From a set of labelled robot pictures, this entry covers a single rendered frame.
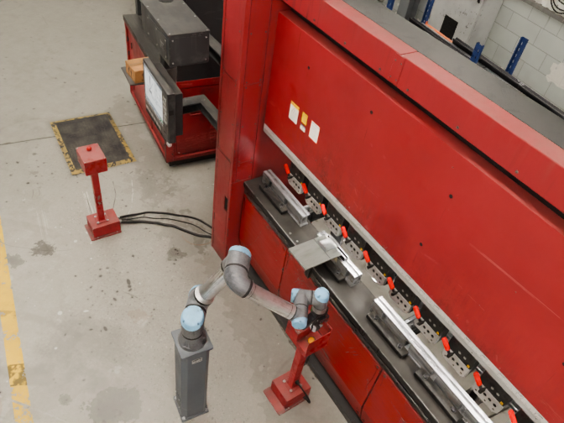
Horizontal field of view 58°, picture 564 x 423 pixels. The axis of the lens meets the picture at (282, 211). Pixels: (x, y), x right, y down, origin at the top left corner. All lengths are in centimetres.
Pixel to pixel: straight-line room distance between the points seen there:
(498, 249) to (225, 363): 216
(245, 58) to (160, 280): 191
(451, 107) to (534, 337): 95
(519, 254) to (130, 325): 270
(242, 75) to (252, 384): 202
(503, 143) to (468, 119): 17
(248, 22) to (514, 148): 160
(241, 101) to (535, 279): 193
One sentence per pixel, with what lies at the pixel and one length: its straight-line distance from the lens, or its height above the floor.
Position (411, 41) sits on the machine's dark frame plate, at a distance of 241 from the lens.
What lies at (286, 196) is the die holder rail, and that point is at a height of 97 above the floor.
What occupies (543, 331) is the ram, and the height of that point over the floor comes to 169.
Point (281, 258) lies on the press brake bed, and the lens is 345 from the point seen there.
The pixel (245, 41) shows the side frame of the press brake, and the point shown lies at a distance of 298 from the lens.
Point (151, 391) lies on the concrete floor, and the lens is 361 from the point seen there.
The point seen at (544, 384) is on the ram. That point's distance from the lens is 236.
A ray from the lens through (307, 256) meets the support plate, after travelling 300.
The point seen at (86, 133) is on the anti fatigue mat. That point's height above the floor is 1.
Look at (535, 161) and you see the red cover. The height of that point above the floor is 226.
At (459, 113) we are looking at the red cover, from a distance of 210.
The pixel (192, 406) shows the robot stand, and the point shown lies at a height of 15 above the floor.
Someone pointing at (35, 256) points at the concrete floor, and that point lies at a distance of 442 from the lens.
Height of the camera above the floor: 322
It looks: 43 degrees down
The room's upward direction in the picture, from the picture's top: 10 degrees clockwise
